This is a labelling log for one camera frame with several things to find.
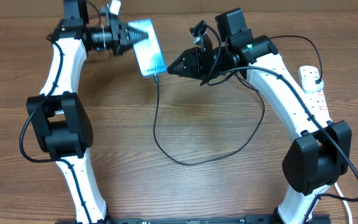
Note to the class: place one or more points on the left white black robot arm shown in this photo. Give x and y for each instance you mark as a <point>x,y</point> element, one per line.
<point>61,125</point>

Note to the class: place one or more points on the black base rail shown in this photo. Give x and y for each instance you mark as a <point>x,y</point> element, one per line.
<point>191,221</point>

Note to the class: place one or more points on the Samsung Galaxy smartphone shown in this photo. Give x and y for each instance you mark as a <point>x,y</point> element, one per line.
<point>148,52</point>

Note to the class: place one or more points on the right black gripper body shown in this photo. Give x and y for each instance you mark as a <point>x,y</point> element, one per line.
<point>206,63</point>

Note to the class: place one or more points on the white power strip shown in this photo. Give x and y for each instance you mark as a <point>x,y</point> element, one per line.
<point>316,101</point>

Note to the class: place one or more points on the white charger plug adapter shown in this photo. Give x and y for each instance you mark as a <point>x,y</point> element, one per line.
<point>311,85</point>

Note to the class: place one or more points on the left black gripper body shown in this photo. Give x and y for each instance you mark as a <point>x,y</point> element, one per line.
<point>116,34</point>

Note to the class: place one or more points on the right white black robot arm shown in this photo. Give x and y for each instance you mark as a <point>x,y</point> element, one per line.
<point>319,151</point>

